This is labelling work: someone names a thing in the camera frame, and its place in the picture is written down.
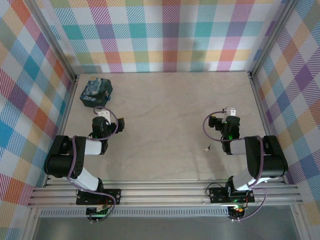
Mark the aluminium corner post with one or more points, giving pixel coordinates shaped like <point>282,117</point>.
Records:
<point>273,37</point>
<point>53,40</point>

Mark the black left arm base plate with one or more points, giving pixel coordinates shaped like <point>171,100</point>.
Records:
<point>112,196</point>

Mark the aluminium mounting rail frame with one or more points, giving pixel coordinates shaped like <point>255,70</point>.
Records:
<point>162,193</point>

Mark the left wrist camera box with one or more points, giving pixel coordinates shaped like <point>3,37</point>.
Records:
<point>103,115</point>

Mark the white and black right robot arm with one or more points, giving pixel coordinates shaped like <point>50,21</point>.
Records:
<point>237,147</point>

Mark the grey metal panel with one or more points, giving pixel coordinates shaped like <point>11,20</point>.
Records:
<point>162,228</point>

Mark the blue starry night painted box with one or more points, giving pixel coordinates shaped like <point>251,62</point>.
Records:
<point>95,91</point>

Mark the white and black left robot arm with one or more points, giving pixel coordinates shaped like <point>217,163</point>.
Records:
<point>92,146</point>

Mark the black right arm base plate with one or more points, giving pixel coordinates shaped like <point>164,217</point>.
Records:
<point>217,195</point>

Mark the aluminium side rail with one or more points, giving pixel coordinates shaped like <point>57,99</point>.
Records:
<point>67,112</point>
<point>263,112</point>

